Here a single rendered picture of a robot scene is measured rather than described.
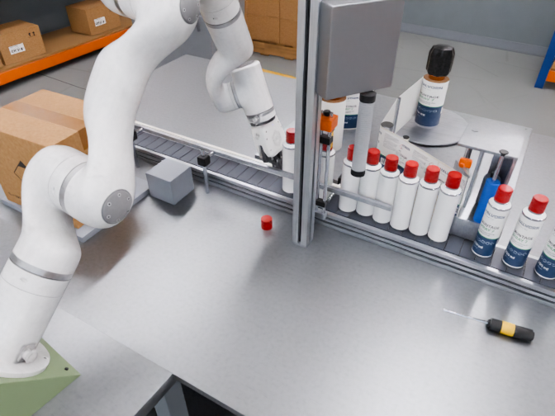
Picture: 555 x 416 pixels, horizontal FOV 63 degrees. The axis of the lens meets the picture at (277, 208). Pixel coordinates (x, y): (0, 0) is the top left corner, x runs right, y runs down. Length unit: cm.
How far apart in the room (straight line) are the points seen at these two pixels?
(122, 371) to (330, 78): 76
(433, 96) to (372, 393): 107
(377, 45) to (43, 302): 83
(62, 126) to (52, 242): 47
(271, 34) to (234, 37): 372
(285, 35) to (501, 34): 228
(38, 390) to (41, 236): 30
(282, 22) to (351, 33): 381
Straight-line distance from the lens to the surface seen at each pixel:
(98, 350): 113
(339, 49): 96
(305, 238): 125
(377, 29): 100
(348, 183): 126
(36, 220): 99
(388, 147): 139
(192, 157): 158
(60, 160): 97
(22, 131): 139
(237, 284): 119
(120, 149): 92
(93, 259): 134
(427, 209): 123
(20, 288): 98
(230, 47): 115
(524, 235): 122
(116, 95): 92
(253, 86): 127
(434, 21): 573
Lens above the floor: 171
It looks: 39 degrees down
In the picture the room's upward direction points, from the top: straight up
